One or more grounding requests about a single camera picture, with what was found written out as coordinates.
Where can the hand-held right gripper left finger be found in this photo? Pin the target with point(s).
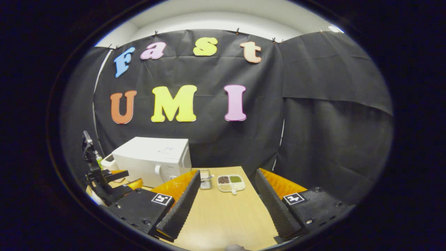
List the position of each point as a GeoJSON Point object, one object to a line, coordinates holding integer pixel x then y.
{"type": "Point", "coordinates": [181, 205]}

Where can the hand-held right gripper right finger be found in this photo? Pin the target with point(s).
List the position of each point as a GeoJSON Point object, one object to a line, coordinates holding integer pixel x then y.
{"type": "Point", "coordinates": [277, 205]}

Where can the green drink bottle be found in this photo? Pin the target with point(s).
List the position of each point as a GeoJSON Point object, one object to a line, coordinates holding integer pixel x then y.
{"type": "Point", "coordinates": [99, 159]}

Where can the small ceiling light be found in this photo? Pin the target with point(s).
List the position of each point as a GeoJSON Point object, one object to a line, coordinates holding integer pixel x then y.
{"type": "Point", "coordinates": [335, 29]}

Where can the white microwave oven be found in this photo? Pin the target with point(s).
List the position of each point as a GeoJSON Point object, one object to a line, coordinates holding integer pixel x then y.
{"type": "Point", "coordinates": [150, 153]}

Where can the white toaster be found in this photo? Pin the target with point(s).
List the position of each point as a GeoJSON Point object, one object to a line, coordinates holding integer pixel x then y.
{"type": "Point", "coordinates": [108, 163]}

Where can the white divided bean tray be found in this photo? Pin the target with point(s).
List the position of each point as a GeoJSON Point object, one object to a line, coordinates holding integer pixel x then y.
{"type": "Point", "coordinates": [230, 184]}

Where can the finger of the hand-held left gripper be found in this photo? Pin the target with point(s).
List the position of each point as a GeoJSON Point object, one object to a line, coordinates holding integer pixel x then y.
{"type": "Point", "coordinates": [135, 184]}
{"type": "Point", "coordinates": [116, 175]}

